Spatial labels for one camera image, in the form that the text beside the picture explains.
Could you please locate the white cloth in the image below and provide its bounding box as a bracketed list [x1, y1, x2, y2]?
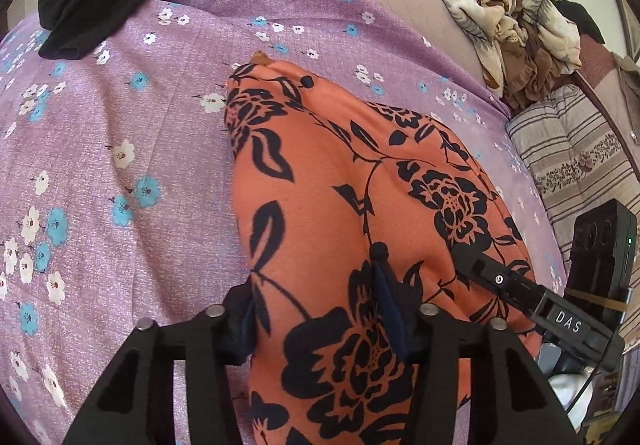
[549, 374, 593, 428]

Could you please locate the black cable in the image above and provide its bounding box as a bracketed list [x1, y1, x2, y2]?
[567, 364, 601, 426]

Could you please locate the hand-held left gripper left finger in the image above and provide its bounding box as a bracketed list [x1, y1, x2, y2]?
[62, 282, 261, 445]

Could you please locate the orange black floral garment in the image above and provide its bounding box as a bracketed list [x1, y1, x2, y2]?
[222, 61, 543, 445]

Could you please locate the brown ruffled cloth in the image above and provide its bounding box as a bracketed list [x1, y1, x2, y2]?
[500, 38, 556, 113]

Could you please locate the khaki jacket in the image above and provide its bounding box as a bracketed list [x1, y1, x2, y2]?
[612, 50, 640, 151]

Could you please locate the striped pillow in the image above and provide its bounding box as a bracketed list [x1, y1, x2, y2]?
[505, 85, 640, 256]

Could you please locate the purple floral bedsheet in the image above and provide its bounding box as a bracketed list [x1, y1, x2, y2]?
[0, 0, 568, 445]

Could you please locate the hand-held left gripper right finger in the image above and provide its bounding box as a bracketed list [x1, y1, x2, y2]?
[372, 260, 573, 445]

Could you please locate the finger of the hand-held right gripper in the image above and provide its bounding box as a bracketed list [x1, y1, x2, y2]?
[452, 245, 546, 321]

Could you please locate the dark cloth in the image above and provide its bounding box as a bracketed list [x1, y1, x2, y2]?
[552, 0, 606, 46]

